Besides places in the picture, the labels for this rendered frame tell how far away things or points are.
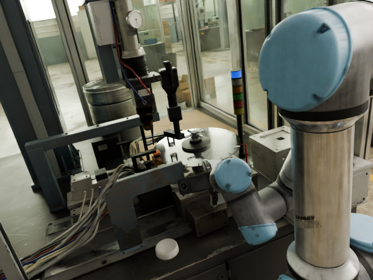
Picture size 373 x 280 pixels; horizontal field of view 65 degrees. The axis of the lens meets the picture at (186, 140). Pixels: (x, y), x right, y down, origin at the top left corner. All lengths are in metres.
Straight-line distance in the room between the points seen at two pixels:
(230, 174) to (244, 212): 0.09
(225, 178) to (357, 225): 0.28
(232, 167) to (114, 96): 1.08
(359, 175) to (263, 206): 0.47
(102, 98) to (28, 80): 0.38
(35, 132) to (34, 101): 0.14
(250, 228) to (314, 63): 0.40
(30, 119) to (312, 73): 1.26
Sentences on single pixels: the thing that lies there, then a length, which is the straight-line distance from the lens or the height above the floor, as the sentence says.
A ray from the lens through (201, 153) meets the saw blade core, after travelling 1.04.
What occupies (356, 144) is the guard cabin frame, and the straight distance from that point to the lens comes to 1.12.
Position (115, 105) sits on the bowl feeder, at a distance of 1.63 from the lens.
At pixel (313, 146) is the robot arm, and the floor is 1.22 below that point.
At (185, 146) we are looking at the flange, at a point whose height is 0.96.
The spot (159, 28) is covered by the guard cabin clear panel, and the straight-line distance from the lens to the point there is 2.10.
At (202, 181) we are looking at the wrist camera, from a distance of 0.81.
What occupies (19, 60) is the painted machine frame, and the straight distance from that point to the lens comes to 1.41.
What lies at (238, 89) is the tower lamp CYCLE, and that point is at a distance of 1.27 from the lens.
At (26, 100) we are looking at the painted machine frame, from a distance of 1.44.
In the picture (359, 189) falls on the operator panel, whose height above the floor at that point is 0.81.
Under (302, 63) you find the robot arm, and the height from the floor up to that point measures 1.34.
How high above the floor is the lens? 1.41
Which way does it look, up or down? 24 degrees down
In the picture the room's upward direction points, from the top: 9 degrees counter-clockwise
